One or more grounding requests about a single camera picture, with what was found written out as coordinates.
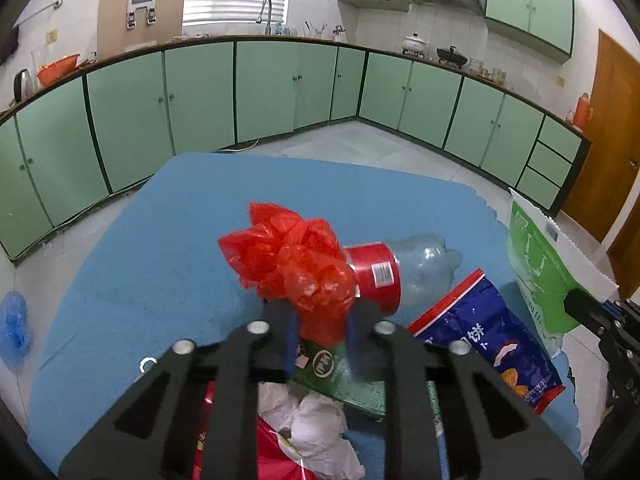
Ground black wok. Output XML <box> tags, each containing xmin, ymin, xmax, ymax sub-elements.
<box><xmin>436</xmin><ymin>46</ymin><xmax>469</xmax><ymax>67</ymax></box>

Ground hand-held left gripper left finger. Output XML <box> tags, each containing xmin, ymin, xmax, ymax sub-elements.
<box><xmin>59</xmin><ymin>302</ymin><xmax>302</xmax><ymax>480</ymax></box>

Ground clear plastic bottle red label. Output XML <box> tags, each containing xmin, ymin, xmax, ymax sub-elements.
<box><xmin>342</xmin><ymin>233</ymin><xmax>463</xmax><ymax>317</ymax></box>

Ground orange plastic basin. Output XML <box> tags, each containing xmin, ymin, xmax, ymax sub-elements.
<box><xmin>36</xmin><ymin>54</ymin><xmax>81</xmax><ymax>87</ymax></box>

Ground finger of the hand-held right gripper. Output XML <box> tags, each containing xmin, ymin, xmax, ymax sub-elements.
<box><xmin>564</xmin><ymin>288</ymin><xmax>626</xmax><ymax>343</ymax></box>

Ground blue plastic bag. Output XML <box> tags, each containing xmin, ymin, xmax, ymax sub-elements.
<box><xmin>0</xmin><ymin>291</ymin><xmax>34</xmax><ymax>373</ymax></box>

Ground row of glass jars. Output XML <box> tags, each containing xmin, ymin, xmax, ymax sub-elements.
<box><xmin>467</xmin><ymin>58</ymin><xmax>507</xmax><ymax>84</ymax></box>

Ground blue snack bag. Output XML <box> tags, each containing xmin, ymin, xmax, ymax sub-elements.
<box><xmin>407</xmin><ymin>268</ymin><xmax>567</xmax><ymax>416</ymax></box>

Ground red snack packet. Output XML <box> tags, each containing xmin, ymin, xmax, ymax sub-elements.
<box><xmin>192</xmin><ymin>382</ymin><xmax>321</xmax><ymax>480</ymax></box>

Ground white lidded pot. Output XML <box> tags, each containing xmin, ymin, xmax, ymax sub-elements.
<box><xmin>401</xmin><ymin>33</ymin><xmax>427</xmax><ymax>57</ymax></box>

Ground red plastic bag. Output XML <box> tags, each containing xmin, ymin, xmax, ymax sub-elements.
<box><xmin>217</xmin><ymin>201</ymin><xmax>357</xmax><ymax>348</ymax></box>

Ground orange bottle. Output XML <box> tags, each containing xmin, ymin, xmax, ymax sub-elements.
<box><xmin>572</xmin><ymin>92</ymin><xmax>592</xmax><ymax>128</ymax></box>

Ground green and white bag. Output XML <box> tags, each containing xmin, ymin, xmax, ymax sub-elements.
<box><xmin>505</xmin><ymin>187</ymin><xmax>621</xmax><ymax>358</ymax></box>

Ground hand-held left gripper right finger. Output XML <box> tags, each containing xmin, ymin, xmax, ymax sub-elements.
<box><xmin>345</xmin><ymin>300</ymin><xmax>586</xmax><ymax>480</ymax></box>

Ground metal kitchen faucet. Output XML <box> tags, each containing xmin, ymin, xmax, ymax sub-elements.
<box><xmin>256</xmin><ymin>0</ymin><xmax>274</xmax><ymax>36</ymax></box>

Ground large green wall cabinet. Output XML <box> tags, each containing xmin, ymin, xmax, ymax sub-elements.
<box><xmin>484</xmin><ymin>0</ymin><xmax>575</xmax><ymax>58</ymax></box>

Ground steel electric kettle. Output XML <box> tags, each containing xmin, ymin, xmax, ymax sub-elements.
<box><xmin>12</xmin><ymin>69</ymin><xmax>35</xmax><ymax>103</ymax></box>

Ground green drink carton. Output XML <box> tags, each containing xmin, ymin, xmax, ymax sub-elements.
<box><xmin>292</xmin><ymin>337</ymin><xmax>437</xmax><ymax>418</ymax></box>

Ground blue tablecloth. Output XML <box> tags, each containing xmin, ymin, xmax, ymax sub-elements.
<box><xmin>27</xmin><ymin>152</ymin><xmax>583</xmax><ymax>480</ymax></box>

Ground metal towel rail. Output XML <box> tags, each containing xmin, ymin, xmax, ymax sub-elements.
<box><xmin>15</xmin><ymin>0</ymin><xmax>64</xmax><ymax>28</ymax></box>

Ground brown wooden door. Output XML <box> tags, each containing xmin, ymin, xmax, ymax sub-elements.
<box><xmin>560</xmin><ymin>30</ymin><xmax>640</xmax><ymax>301</ymax></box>

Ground crumpled white tissue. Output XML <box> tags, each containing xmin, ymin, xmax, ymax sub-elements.
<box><xmin>257</xmin><ymin>381</ymin><xmax>366</xmax><ymax>479</ymax></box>

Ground green base kitchen cabinets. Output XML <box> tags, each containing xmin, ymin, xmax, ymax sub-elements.
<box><xmin>0</xmin><ymin>40</ymin><xmax>593</xmax><ymax>261</ymax></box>

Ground cardboard board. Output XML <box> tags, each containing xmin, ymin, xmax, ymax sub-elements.
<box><xmin>96</xmin><ymin>0</ymin><xmax>186</xmax><ymax>58</ymax></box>

